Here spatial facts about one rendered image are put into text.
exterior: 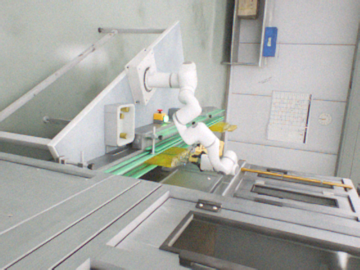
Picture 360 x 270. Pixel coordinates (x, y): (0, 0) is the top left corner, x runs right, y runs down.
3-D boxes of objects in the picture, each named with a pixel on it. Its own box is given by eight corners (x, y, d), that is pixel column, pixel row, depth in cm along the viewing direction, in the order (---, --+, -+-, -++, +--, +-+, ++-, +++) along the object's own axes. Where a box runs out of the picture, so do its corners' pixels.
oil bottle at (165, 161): (143, 162, 188) (175, 168, 181) (143, 154, 187) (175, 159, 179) (147, 161, 193) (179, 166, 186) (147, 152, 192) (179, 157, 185)
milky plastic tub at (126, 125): (105, 144, 169) (118, 147, 166) (105, 104, 165) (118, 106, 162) (121, 139, 185) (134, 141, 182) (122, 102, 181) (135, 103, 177)
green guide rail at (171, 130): (145, 137, 186) (157, 139, 183) (145, 136, 185) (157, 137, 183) (218, 109, 346) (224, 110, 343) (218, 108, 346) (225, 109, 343)
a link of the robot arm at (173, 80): (170, 92, 188) (195, 93, 183) (167, 72, 181) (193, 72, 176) (175, 85, 196) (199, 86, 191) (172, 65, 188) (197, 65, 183)
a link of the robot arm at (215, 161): (207, 135, 170) (229, 159, 178) (197, 153, 164) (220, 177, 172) (218, 134, 163) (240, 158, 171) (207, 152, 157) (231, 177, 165)
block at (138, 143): (131, 148, 185) (141, 150, 183) (131, 133, 183) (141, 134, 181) (134, 147, 188) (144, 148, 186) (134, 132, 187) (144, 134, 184)
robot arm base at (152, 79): (142, 69, 183) (166, 69, 179) (150, 62, 193) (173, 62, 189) (146, 92, 192) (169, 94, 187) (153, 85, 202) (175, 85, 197)
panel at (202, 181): (95, 229, 131) (168, 249, 120) (95, 223, 131) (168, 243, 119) (175, 171, 214) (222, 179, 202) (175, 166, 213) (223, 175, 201)
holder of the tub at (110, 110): (104, 153, 171) (116, 155, 168) (104, 105, 165) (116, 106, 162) (121, 147, 186) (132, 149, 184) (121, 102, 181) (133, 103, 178)
